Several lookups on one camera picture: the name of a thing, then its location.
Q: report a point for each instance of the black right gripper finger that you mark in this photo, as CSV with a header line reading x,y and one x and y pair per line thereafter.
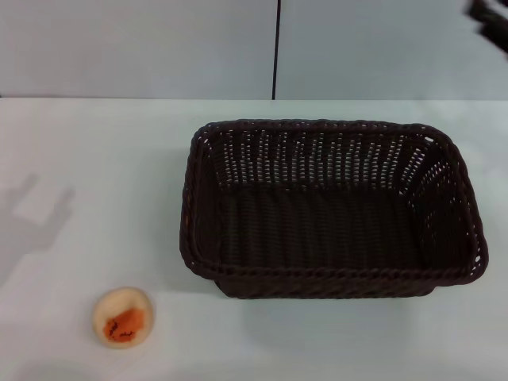
x,y
499,39
490,14

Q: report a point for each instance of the dark brown woven basket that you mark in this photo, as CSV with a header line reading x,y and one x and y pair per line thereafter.
x,y
329,222

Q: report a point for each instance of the round bun with orange topping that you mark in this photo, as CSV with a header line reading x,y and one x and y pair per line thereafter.
x,y
123,318

